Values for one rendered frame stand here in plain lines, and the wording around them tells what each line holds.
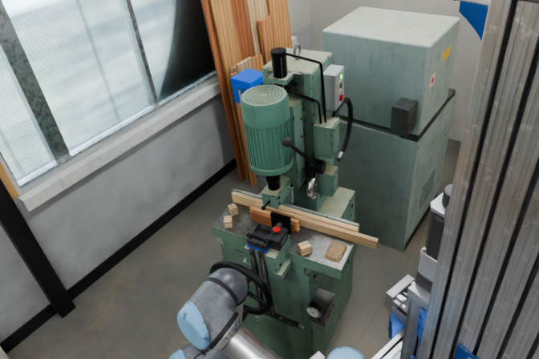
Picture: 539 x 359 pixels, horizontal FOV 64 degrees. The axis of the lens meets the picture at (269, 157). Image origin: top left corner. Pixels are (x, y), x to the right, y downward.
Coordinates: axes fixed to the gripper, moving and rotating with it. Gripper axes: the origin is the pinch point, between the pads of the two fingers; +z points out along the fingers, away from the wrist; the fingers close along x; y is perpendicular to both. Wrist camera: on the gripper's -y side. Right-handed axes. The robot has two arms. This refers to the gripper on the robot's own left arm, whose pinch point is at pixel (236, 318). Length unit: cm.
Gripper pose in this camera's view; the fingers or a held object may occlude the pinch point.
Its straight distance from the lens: 185.7
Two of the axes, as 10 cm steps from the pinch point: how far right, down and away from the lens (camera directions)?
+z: 5.1, -0.8, 8.6
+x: 8.5, 2.2, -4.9
